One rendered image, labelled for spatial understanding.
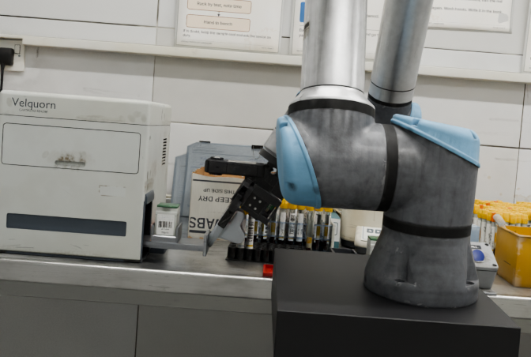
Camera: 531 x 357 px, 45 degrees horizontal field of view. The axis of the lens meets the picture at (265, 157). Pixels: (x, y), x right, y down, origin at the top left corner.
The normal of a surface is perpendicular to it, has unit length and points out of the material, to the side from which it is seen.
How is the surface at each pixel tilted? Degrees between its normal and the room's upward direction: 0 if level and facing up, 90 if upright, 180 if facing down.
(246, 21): 94
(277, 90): 90
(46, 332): 90
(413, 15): 117
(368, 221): 90
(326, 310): 4
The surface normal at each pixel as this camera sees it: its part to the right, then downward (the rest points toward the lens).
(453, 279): 0.32, -0.17
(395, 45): -0.44, 0.42
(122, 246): 0.00, 0.05
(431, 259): -0.10, -0.20
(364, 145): 0.09, -0.47
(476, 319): 0.07, -0.99
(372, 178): 0.02, 0.26
